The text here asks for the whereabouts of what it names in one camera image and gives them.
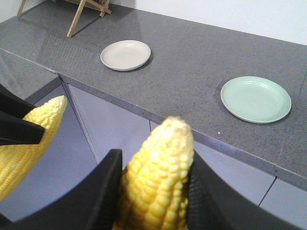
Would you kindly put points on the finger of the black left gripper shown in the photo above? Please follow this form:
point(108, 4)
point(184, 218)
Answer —
point(14, 130)

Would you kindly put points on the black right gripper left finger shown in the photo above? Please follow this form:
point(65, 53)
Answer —
point(91, 205)

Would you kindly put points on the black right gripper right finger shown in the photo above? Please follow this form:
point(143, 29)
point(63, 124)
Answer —
point(215, 205)

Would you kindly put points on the wooden dish rack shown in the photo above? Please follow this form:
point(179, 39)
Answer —
point(57, 19)

